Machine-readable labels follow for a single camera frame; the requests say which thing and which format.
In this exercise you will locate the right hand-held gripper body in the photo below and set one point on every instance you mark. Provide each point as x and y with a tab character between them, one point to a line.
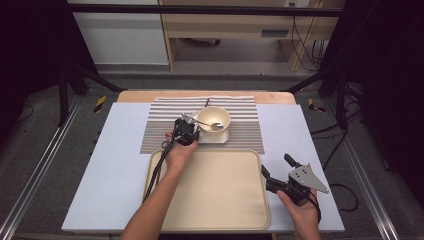
301	181

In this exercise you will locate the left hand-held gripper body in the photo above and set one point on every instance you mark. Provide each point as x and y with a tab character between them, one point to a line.
186	133

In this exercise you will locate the metal spoon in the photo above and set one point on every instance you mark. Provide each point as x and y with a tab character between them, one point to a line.
217	125

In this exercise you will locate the cream plastic tray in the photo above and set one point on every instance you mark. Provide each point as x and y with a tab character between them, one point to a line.
220	193

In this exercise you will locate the person's left hand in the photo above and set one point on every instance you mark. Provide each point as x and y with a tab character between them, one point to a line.
178	156

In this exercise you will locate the person's right hand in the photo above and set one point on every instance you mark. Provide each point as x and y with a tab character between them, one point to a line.
303	215

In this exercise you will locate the striped brown woven placemat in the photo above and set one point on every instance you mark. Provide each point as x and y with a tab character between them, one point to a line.
166	133

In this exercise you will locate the yellow black tape marker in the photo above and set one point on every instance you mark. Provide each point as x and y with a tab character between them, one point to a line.
313	105

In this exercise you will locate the black metal stand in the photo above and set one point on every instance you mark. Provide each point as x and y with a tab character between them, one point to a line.
340	96
63	93

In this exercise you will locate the white cabinet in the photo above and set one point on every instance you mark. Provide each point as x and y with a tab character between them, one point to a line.
120	40

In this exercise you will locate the beige wooden desk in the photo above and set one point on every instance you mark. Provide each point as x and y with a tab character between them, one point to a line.
226	25

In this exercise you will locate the black curtain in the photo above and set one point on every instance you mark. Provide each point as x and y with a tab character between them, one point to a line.
390	66
30	40

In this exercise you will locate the aluminium floor rail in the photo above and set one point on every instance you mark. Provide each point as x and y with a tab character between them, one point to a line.
370	186
33	180

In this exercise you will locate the black horizontal frame bar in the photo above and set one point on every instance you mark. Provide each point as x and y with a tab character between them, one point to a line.
200	10

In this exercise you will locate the white wall socket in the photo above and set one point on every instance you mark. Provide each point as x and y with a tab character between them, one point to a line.
296	3

